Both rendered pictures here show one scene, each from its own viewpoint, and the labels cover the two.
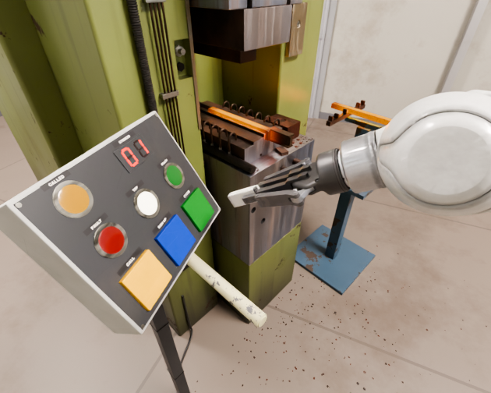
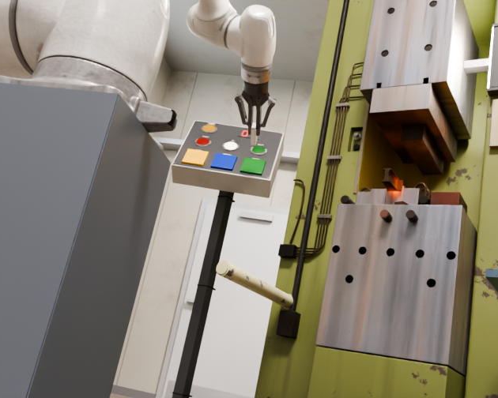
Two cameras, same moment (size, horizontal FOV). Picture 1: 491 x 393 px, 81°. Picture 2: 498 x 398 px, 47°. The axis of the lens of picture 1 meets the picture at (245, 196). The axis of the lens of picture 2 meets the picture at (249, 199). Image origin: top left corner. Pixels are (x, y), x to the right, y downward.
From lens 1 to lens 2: 2.02 m
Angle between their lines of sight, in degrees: 93
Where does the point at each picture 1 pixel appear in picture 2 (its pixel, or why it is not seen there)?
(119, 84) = (306, 148)
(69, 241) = (194, 133)
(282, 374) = not seen: outside the picture
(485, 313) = not seen: outside the picture
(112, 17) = (317, 115)
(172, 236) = (223, 158)
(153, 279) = (196, 157)
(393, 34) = not seen: outside the picture
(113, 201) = (219, 137)
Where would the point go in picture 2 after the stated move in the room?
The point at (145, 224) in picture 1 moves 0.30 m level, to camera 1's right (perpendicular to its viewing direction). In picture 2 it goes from (220, 148) to (239, 114)
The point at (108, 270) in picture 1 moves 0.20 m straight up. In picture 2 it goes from (190, 145) to (203, 95)
